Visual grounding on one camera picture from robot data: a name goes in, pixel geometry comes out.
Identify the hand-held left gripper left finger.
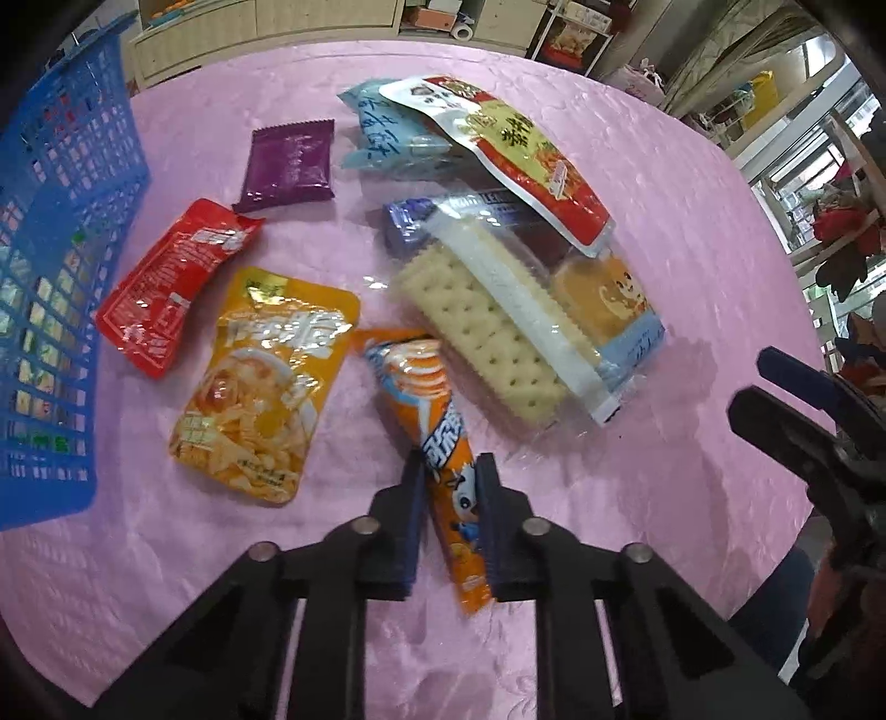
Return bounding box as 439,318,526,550
90,451,425,720

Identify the blue plastic mesh basket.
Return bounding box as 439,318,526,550
0,10,152,533

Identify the orange cone-shaped snack packet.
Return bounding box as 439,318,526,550
353,331,496,617

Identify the pink bag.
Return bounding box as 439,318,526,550
623,61,669,105

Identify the cartoon print bread packet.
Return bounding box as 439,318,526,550
550,249,667,395

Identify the dark blue snack packet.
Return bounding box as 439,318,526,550
384,194,527,259

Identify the purple snack packet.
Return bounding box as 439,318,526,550
231,119,337,214

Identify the yellow snack packet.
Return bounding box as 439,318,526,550
168,266,362,508

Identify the white metal rack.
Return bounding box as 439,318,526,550
526,0,617,77

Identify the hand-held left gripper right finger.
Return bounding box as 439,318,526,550
476,453,814,720

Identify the pink tablecloth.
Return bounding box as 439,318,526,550
0,40,832,720

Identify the person's dark clothing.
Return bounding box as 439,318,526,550
727,547,818,693

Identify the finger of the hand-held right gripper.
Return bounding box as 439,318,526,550
727,388,852,486
758,346,859,416

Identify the red and white snack packet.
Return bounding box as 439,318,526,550
377,75,616,259

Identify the light blue snack packet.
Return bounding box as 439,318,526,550
337,78,472,182

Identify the cream low cabinet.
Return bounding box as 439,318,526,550
128,0,555,91

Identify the clear cracker packet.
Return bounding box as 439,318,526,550
391,208,627,458

